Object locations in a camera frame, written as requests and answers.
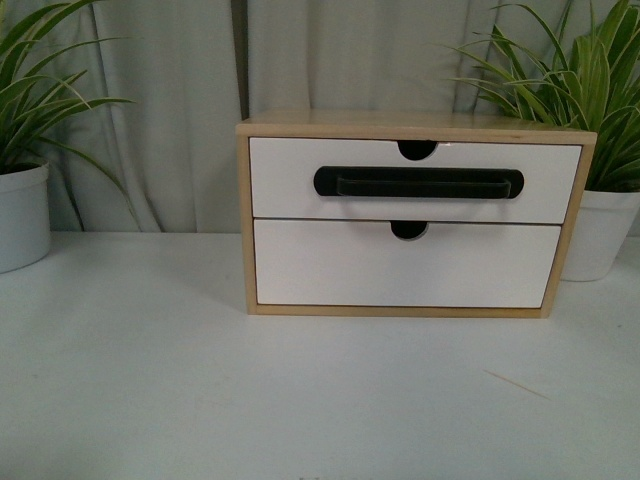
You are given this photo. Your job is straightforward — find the left white plant pot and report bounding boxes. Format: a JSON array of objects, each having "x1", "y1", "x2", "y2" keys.
[{"x1": 1, "y1": 163, "x2": 51, "y2": 273}]

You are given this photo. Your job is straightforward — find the left green plant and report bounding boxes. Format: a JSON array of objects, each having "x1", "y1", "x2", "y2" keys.
[{"x1": 1, "y1": 1, "x2": 133, "y2": 209}]

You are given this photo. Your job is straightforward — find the white plant pot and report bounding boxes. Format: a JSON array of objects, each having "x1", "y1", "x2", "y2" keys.
[
  {"x1": 1, "y1": 163, "x2": 51, "y2": 273},
  {"x1": 561, "y1": 190, "x2": 639, "y2": 282}
]

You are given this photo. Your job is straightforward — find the black drawer handle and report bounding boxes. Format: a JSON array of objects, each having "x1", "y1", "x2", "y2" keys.
[{"x1": 313, "y1": 166, "x2": 525, "y2": 200}]

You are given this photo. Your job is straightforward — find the right green plant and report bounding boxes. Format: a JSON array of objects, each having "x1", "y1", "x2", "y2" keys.
[{"x1": 455, "y1": 1, "x2": 639, "y2": 193}]

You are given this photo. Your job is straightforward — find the green plant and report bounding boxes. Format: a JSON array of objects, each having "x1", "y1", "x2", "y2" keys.
[
  {"x1": 1, "y1": 1, "x2": 133, "y2": 209},
  {"x1": 455, "y1": 1, "x2": 639, "y2": 193}
]

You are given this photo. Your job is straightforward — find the right white plant pot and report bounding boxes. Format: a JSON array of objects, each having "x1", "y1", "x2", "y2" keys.
[{"x1": 561, "y1": 190, "x2": 639, "y2": 282}]

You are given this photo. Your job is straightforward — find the white drawer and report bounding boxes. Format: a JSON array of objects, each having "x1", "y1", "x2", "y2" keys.
[
  {"x1": 254, "y1": 220, "x2": 560, "y2": 308},
  {"x1": 249, "y1": 138, "x2": 581, "y2": 224}
]

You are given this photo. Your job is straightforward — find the grey curtain backdrop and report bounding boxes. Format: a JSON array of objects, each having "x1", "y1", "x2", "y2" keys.
[{"x1": 0, "y1": 0, "x2": 640, "y2": 234}]

